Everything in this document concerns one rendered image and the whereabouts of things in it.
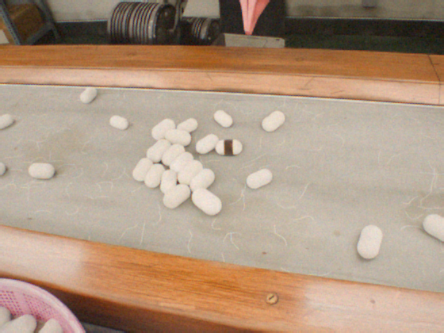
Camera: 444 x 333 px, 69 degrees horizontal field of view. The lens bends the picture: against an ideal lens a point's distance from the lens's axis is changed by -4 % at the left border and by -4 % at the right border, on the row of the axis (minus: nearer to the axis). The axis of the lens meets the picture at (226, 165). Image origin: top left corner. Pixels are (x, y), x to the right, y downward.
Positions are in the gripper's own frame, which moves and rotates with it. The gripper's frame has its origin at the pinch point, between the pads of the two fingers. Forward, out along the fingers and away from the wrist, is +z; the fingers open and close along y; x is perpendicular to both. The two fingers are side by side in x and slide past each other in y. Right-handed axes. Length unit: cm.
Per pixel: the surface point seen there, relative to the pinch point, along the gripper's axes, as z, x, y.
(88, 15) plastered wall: -97, 171, -156
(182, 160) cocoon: 18.9, -4.2, -5.8
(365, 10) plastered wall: -99, 176, 45
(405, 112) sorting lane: 8.7, 7.5, 22.5
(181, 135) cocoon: 15.6, -1.5, -7.3
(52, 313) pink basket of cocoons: 34.5, -16.4, -12.7
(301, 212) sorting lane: 23.5, -5.5, 8.7
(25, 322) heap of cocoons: 35.6, -16.9, -15.1
